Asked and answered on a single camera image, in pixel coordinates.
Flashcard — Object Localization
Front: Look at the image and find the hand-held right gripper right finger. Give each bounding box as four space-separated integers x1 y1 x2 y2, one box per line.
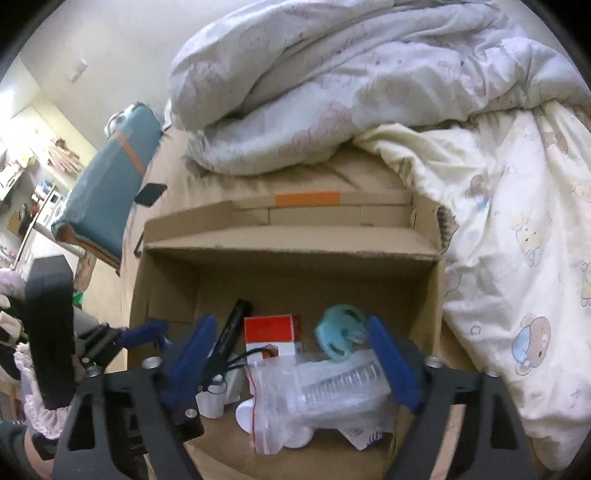
367 315 539 480

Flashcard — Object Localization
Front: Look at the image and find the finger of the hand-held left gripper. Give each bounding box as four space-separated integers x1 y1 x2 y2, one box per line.
115 320 172 354
172 399 205 442

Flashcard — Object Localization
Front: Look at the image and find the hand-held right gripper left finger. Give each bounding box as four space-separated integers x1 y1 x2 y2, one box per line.
51 315 218 480

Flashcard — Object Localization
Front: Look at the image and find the white pill bottle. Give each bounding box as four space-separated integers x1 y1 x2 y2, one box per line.
196 369 244 418

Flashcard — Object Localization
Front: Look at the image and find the black flashlight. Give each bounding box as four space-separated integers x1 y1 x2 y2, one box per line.
201 298 280 395

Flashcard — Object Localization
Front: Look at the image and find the teal pacifier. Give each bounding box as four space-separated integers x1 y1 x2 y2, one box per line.
315 305 370 361

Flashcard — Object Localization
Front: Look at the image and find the clear plastic zip bag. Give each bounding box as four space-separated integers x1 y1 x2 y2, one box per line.
247 348 402 455

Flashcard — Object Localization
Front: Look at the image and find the red and white cigarette pack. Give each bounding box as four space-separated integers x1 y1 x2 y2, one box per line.
244 314 303 358

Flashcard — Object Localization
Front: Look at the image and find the brown cardboard box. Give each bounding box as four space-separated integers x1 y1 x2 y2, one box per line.
129 189 455 480

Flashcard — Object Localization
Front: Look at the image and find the black phone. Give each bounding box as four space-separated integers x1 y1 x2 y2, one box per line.
135 183 168 208

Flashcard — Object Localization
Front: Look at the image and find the cream bear-print blanket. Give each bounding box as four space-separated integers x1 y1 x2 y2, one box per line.
355 104 591 472

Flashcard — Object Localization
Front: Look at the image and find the teal padded furniture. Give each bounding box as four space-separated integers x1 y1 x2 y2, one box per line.
51 105 164 275

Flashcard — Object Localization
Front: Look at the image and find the beige bed sheet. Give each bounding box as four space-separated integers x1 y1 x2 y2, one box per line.
121 124 467 480

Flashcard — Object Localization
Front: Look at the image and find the pink hanging garment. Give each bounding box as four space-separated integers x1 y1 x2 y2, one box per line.
46 138 86 174

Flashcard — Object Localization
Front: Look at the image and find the grey white cloth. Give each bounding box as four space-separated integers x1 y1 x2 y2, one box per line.
105 102 141 137

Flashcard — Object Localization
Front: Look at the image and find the white printed quilt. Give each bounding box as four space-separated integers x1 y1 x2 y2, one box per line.
168 0 591 176

